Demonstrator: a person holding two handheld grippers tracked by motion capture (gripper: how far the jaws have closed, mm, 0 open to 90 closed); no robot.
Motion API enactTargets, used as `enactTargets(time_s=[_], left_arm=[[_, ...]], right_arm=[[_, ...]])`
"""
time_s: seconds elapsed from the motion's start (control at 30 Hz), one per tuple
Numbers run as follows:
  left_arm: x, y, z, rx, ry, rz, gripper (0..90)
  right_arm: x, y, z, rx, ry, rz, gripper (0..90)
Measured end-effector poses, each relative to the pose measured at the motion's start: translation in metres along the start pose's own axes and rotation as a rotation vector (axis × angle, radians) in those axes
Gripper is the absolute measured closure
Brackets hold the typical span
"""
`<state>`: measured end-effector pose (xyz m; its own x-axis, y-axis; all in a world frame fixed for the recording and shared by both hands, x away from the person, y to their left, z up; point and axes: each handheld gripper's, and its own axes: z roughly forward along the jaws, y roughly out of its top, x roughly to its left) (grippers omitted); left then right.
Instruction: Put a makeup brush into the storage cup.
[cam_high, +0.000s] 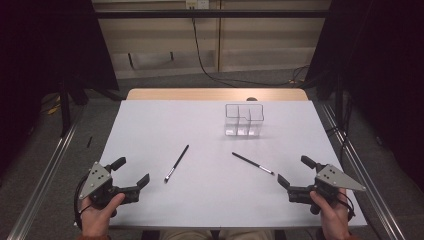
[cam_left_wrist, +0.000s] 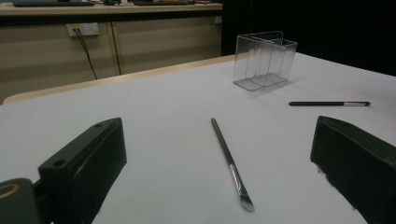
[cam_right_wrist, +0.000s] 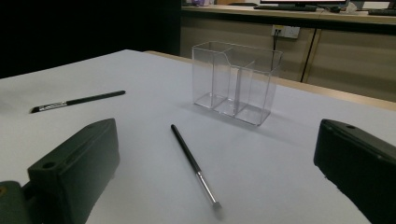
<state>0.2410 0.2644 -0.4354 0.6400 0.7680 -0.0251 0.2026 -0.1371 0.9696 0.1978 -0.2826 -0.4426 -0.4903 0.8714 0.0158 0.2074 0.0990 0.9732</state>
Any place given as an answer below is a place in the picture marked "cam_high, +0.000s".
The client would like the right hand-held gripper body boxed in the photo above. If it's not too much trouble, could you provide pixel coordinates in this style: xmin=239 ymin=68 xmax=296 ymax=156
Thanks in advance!
xmin=287 ymin=163 xmax=367 ymax=216

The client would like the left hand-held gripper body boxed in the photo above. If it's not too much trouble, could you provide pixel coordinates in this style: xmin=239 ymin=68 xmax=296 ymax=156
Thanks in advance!
xmin=78 ymin=161 xmax=142 ymax=218

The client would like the black makeup brush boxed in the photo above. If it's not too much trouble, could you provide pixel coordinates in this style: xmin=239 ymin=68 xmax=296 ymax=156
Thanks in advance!
xmin=163 ymin=144 xmax=190 ymax=184
xmin=231 ymin=152 xmax=276 ymax=176

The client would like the clear acrylic organizer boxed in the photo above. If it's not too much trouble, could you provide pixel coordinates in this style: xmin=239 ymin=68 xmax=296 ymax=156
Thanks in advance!
xmin=224 ymin=103 xmax=265 ymax=138

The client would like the person's right hand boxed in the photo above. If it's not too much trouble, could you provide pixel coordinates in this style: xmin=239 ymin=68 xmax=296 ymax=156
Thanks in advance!
xmin=309 ymin=187 xmax=352 ymax=238

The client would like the person's left hand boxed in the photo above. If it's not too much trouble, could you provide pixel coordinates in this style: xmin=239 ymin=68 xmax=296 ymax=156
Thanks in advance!
xmin=79 ymin=192 xmax=126 ymax=238

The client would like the white table cover sheet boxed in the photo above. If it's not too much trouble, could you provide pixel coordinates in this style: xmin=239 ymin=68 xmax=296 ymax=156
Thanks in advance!
xmin=73 ymin=99 xmax=368 ymax=230

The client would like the black metal stand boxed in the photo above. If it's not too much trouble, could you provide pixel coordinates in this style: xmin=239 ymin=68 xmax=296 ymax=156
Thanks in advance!
xmin=58 ymin=78 xmax=73 ymax=138
xmin=334 ymin=74 xmax=346 ymax=125

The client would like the wooden table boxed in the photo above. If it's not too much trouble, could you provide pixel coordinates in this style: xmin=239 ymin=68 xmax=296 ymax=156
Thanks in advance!
xmin=125 ymin=87 xmax=309 ymax=102

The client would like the black curtain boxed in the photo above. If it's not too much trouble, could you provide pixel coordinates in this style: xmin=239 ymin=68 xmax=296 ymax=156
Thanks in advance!
xmin=304 ymin=0 xmax=424 ymax=193
xmin=0 ymin=0 xmax=120 ymax=176

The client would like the black horizontal bar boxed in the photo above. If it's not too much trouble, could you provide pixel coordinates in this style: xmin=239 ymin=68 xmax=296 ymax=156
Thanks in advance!
xmin=94 ymin=9 xmax=329 ymax=20

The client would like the left hand-held gripper cable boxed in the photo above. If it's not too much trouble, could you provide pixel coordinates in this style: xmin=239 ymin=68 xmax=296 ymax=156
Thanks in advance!
xmin=73 ymin=173 xmax=93 ymax=231

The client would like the hand-held gripper cable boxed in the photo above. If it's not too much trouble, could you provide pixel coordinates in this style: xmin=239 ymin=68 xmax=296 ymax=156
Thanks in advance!
xmin=336 ymin=191 xmax=356 ymax=223
xmin=73 ymin=173 xmax=93 ymax=231

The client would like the right hand-held gripper cable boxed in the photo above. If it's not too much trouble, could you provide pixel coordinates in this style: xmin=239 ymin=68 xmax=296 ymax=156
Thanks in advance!
xmin=336 ymin=191 xmax=356 ymax=223

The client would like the metal floor rail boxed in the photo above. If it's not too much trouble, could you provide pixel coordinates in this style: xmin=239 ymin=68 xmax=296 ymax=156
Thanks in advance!
xmin=6 ymin=105 xmax=86 ymax=240
xmin=319 ymin=101 xmax=406 ymax=240

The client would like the black floor cable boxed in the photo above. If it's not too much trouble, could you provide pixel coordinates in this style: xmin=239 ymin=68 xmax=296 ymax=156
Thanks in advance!
xmin=325 ymin=96 xmax=355 ymax=163

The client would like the black wall cable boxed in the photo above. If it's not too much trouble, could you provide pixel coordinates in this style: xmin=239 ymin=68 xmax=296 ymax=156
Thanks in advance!
xmin=190 ymin=7 xmax=310 ymax=88

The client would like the white wall socket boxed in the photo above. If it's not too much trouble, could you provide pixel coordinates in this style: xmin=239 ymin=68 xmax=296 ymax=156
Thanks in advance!
xmin=185 ymin=0 xmax=210 ymax=10

